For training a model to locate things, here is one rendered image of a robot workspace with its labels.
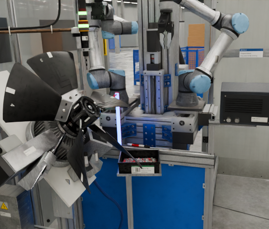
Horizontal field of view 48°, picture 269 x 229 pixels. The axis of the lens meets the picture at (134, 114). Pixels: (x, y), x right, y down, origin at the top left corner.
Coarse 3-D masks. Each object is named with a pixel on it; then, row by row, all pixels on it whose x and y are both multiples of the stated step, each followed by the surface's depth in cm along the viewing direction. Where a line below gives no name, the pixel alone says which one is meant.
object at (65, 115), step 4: (64, 100) 123; (60, 104) 122; (64, 104) 124; (68, 104) 125; (72, 104) 126; (60, 108) 123; (64, 108) 124; (68, 108) 125; (60, 112) 123; (64, 112) 124; (68, 112) 126; (56, 116) 122; (60, 116) 124; (64, 116) 125; (68, 116) 126; (60, 120) 124; (64, 120) 125
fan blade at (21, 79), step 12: (12, 72) 107; (24, 72) 111; (12, 84) 107; (24, 84) 110; (36, 84) 114; (12, 96) 106; (24, 96) 109; (36, 96) 113; (48, 96) 117; (60, 96) 121; (12, 108) 106; (24, 108) 110; (36, 108) 114; (48, 108) 118; (12, 120) 106; (24, 120) 111; (36, 120) 115; (48, 120) 119
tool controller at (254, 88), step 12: (228, 84) 153; (240, 84) 151; (252, 84) 150; (264, 84) 148; (228, 96) 147; (240, 96) 145; (252, 96) 144; (264, 96) 142; (228, 108) 150; (240, 108) 148; (252, 108) 146; (264, 108) 145; (228, 120) 152; (240, 120) 152; (252, 120) 150; (264, 120) 148
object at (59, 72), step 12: (36, 60) 136; (48, 60) 138; (60, 60) 140; (72, 60) 143; (36, 72) 134; (48, 72) 136; (60, 72) 137; (72, 72) 139; (48, 84) 134; (60, 84) 135; (72, 84) 135
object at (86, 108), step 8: (80, 104) 124; (88, 104) 130; (96, 104) 133; (72, 112) 126; (80, 112) 124; (88, 112) 124; (96, 112) 131; (72, 120) 128; (88, 120) 126; (64, 128) 127; (72, 128) 128
